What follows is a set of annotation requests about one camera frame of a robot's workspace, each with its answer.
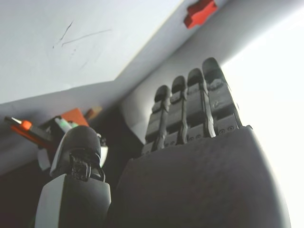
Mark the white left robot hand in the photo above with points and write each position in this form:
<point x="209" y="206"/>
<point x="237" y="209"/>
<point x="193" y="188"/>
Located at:
<point x="190" y="185"/>

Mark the orange black utility knife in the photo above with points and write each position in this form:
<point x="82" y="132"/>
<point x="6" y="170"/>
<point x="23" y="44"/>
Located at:
<point x="26" y="124"/>

